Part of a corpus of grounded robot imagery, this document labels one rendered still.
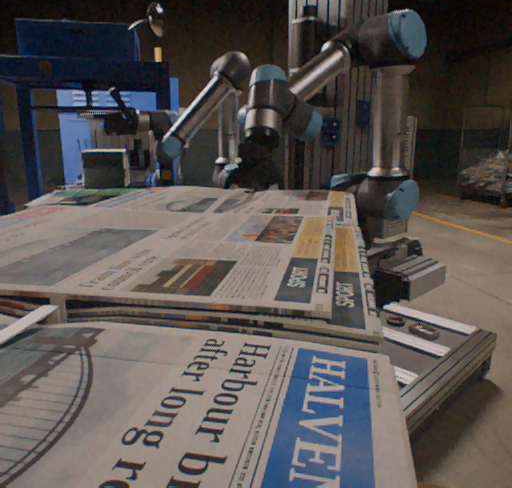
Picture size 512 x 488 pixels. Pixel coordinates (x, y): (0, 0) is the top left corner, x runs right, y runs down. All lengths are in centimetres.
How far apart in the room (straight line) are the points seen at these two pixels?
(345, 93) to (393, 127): 37
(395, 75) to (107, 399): 116
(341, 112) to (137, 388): 145
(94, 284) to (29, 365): 9
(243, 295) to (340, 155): 135
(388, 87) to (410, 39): 12
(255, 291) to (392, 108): 104
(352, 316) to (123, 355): 12
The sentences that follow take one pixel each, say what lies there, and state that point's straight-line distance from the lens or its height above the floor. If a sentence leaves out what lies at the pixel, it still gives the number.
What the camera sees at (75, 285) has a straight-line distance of 29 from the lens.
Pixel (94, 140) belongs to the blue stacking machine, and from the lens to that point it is 494.
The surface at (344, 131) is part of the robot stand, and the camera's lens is 159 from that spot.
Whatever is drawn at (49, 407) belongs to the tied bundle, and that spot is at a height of 106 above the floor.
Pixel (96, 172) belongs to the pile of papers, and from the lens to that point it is 335.
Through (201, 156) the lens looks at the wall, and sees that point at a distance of 1007.
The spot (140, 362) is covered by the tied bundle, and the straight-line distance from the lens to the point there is 21.
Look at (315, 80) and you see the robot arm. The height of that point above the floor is 130.
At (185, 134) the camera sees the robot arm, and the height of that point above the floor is 116.
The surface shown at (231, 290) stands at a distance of 26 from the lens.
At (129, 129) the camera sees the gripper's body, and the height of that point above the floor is 118.
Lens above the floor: 115
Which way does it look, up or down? 13 degrees down
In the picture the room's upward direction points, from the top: straight up
